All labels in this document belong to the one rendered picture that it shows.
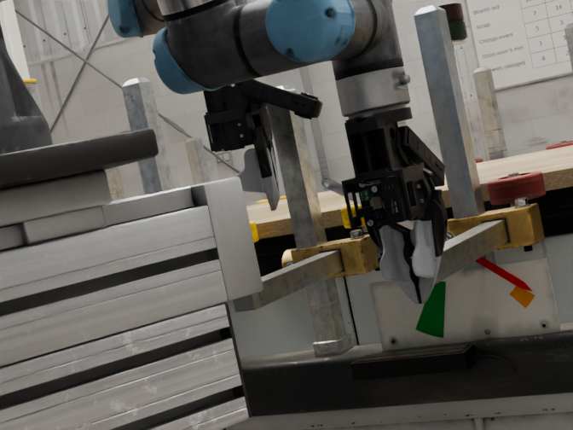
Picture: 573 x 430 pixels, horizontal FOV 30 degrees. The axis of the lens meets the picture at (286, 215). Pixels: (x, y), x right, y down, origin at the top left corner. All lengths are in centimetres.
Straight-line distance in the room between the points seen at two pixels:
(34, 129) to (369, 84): 47
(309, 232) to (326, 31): 61
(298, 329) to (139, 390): 111
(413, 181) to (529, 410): 51
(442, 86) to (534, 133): 736
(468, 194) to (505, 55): 738
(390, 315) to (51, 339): 86
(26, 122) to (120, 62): 966
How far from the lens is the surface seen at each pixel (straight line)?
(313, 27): 102
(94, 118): 1062
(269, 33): 104
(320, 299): 159
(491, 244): 139
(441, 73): 147
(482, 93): 260
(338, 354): 159
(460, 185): 148
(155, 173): 170
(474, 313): 149
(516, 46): 881
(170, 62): 111
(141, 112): 170
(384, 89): 113
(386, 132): 113
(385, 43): 113
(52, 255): 74
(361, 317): 181
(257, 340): 191
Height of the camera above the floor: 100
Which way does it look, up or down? 3 degrees down
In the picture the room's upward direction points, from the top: 12 degrees counter-clockwise
